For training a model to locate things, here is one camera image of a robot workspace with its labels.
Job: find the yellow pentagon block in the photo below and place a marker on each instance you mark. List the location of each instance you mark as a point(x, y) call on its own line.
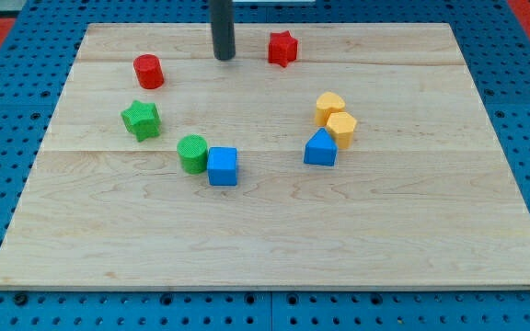
point(341, 127)

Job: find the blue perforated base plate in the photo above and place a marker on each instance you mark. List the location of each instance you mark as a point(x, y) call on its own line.
point(35, 60)

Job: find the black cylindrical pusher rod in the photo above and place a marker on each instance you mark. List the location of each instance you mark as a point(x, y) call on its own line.
point(222, 28)

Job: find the red cylinder block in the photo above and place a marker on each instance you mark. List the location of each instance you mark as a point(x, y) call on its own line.
point(148, 71)

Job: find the yellow heart block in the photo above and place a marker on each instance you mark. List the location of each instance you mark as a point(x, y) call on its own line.
point(326, 104)

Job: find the green star block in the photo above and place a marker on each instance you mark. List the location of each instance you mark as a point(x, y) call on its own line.
point(141, 120)

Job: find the red star block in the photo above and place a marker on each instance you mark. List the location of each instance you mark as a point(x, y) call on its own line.
point(282, 48)

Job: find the green cylinder block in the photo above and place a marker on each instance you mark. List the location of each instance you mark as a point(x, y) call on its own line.
point(193, 153)

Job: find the blue cube block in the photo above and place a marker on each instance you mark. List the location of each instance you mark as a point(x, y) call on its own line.
point(222, 166)

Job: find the light wooden board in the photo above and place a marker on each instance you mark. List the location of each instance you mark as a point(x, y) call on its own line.
point(423, 200)

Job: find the blue triangle block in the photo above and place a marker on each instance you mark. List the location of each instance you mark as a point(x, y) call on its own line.
point(321, 149)

